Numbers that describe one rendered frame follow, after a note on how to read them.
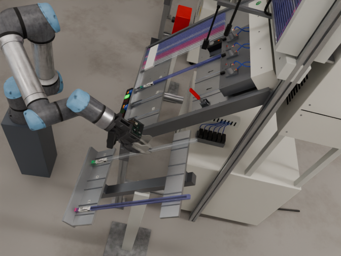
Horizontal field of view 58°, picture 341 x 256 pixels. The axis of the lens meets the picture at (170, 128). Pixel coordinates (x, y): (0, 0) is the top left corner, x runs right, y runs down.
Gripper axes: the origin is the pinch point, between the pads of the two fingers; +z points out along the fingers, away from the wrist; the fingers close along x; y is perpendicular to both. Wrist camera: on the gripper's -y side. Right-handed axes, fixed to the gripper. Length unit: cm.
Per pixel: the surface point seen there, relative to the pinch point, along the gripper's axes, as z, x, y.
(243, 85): 10.2, 20.6, 37.4
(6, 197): -14, 2, -120
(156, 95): 3.7, 38.4, -8.9
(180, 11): 8, 122, -12
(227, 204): 82, 17, -25
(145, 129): 2.9, 16.5, -9.5
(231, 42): 7, 47, 33
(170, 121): 5.6, 16.5, 3.8
